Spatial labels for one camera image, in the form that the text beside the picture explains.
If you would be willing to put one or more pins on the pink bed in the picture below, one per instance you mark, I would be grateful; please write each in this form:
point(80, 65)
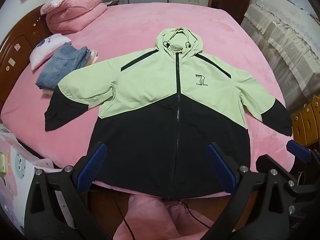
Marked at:
point(137, 25)

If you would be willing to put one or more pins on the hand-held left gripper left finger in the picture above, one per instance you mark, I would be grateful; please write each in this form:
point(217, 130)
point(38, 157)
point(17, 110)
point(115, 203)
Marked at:
point(91, 165)

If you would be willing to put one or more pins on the white printed cloth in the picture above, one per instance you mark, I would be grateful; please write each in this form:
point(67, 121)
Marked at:
point(15, 192)

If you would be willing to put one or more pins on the green and black hooded jacket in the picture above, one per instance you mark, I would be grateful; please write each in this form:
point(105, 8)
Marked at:
point(155, 92)

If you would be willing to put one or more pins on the cloth-covered furniture with lace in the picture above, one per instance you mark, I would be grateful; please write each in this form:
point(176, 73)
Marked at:
point(287, 42)

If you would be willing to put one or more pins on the yellow wooden drawers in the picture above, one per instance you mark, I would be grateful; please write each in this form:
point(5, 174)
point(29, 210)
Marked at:
point(307, 122)

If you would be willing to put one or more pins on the wooden headboard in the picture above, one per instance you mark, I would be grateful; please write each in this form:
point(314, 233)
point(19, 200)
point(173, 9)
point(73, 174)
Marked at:
point(22, 47)

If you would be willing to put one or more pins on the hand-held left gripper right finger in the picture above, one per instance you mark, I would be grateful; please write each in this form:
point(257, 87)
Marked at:
point(222, 170)

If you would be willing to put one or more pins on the person's pink fluffy pants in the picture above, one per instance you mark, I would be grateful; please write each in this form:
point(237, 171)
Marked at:
point(150, 217)

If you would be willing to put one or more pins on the folded cream clothes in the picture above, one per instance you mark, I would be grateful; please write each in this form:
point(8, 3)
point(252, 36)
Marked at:
point(93, 56)

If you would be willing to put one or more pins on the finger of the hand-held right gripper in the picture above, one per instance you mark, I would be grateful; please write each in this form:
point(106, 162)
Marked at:
point(297, 151)
point(287, 180)

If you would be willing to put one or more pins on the folded pink quilt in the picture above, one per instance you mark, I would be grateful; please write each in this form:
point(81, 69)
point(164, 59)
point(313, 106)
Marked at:
point(75, 12)

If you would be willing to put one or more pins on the white pillow with blue print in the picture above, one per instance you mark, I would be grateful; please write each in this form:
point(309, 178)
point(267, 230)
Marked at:
point(45, 50)

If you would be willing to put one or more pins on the folded blue jeans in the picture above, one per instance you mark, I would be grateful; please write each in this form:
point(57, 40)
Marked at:
point(62, 65)

